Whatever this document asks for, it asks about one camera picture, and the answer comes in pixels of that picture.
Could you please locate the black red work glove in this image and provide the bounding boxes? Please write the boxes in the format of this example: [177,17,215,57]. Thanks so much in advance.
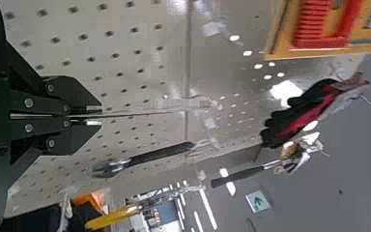
[260,72,371,150]

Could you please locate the yellow handled tool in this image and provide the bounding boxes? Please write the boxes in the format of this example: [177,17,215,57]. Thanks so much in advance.
[84,204,144,231]

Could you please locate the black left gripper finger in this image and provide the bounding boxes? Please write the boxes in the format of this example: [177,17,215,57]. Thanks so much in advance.
[9,116,103,166]
[9,74,103,116]

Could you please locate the yellow box with red insert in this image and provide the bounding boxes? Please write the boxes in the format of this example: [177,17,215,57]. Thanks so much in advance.
[264,0,371,62]

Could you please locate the orange object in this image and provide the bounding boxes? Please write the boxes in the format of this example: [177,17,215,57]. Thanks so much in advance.
[71,190,106,212]

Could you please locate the black handled hand tool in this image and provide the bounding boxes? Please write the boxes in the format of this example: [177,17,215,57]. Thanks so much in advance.
[210,151,323,189]

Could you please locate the green exit sign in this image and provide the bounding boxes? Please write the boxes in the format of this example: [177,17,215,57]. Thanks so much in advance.
[244,189,271,214]

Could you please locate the beige pegboard panel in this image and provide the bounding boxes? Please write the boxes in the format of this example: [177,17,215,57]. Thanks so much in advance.
[183,0,368,194]
[0,0,192,220]

